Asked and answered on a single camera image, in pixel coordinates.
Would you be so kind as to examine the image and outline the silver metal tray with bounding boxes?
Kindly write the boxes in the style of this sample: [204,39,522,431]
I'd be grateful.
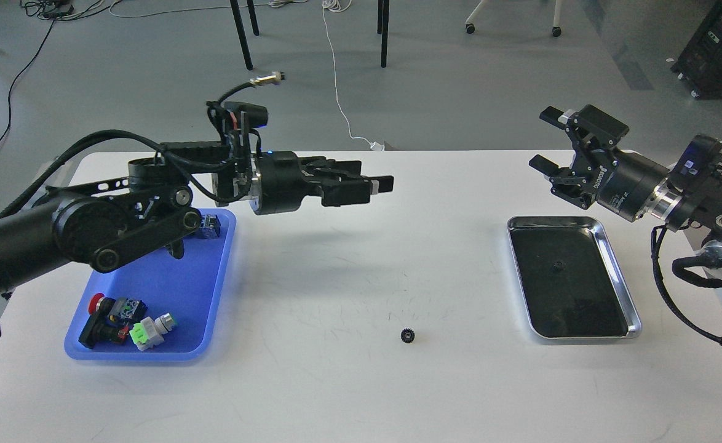
[507,216,642,344]

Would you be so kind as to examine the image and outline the green push button switch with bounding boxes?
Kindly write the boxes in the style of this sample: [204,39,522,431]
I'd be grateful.
[195,214,221,239]

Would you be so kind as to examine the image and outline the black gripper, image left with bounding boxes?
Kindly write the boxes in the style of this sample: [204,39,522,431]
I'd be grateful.
[250,151,394,215]

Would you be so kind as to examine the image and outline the white office chair base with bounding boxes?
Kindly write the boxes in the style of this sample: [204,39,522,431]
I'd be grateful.
[464,1,566,38]

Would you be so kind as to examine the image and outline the black cable on floor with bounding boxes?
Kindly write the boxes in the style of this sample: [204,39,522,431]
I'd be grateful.
[0,0,103,223]

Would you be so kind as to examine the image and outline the red push button switch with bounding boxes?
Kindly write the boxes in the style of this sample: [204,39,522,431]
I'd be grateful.
[78,292,148,349]

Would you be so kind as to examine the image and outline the white cable on floor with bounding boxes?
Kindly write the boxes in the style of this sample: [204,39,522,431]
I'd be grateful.
[110,0,386,151]

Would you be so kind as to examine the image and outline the blue plastic tray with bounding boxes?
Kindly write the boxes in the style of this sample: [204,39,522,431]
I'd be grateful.
[63,209,236,362]

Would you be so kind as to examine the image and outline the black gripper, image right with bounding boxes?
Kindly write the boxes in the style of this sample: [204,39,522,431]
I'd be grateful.
[529,105,668,222]

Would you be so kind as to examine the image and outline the white green connector switch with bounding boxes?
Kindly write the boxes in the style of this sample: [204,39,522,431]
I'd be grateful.
[129,313,178,351]

